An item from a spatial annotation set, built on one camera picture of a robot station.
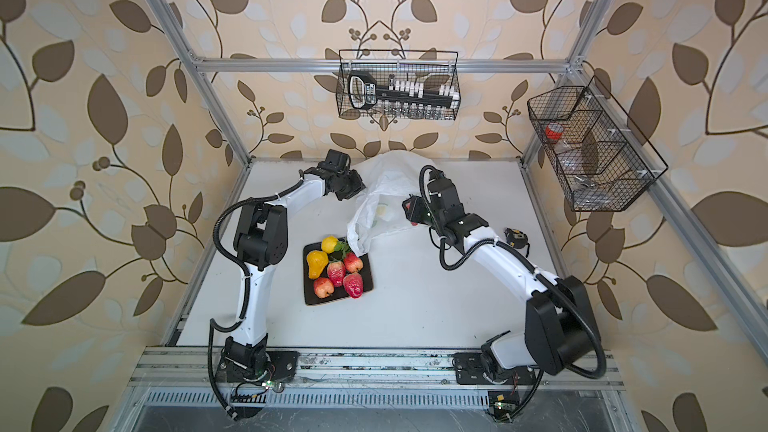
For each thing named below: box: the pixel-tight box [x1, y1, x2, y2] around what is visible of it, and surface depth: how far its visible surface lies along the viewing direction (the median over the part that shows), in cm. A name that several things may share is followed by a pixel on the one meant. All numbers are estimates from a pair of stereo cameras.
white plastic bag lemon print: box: [347, 150, 429, 256], surface depth 95 cm
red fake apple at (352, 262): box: [344, 252, 363, 273], surface depth 90 cm
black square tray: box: [303, 242, 374, 306], surface depth 88 cm
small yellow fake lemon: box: [321, 235, 338, 254], surface depth 93 cm
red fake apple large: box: [313, 277, 335, 299], surface depth 86 cm
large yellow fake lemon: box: [306, 250, 329, 280], surface depth 90 cm
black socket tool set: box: [348, 71, 460, 116], surface depth 86 cm
